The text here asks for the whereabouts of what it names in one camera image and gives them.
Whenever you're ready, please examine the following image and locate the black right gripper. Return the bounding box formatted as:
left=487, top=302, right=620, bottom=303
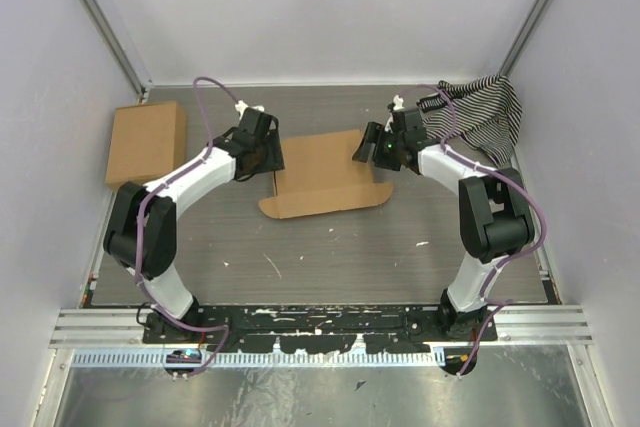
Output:
left=353, top=122, right=404, bottom=172

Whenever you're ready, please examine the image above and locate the brown cardboard box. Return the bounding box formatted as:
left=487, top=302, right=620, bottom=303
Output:
left=258, top=130, right=393, bottom=220
left=105, top=101, right=187, bottom=192

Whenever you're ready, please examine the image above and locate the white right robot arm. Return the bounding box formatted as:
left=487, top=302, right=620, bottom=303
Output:
left=352, top=109, right=535, bottom=342

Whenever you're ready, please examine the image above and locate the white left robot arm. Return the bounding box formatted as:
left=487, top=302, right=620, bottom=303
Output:
left=103, top=106, right=284, bottom=344

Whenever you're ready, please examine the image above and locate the folded brown cardboard box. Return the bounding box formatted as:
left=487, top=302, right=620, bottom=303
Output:
left=105, top=101, right=187, bottom=192

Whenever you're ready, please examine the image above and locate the striped black white cloth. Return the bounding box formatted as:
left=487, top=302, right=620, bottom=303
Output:
left=417, top=75, right=523, bottom=166

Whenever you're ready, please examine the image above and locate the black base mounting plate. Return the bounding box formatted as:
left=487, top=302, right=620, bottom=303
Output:
left=139, top=304, right=487, bottom=355

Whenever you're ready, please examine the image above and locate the aluminium front frame rail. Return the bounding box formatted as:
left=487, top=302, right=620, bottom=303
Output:
left=50, top=304, right=593, bottom=348

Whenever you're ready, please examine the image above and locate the grey slotted cable duct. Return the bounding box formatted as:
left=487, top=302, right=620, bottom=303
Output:
left=71, top=347, right=445, bottom=369

